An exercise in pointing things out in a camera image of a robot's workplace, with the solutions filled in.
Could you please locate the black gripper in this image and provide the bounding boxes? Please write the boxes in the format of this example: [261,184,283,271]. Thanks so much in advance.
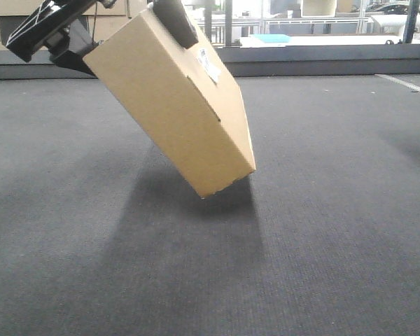
[6,0,116,76]

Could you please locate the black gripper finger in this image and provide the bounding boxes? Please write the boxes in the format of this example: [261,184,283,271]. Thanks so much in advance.
[153,0,198,49]

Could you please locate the small brown cardboard package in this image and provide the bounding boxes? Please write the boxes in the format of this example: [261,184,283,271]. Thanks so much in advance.
[84,9,256,197]

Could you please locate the white background table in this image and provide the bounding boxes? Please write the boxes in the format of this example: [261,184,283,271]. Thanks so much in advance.
[240,34,403,48]

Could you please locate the blue flat tray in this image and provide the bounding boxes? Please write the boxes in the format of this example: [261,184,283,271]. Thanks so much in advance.
[250,34,291,43]

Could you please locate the beige plastic bin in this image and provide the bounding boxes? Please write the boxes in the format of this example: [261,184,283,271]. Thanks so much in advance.
[301,0,337,18]

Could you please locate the dark grey table edge rail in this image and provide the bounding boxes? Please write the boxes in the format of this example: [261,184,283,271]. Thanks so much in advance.
[0,44,420,80]

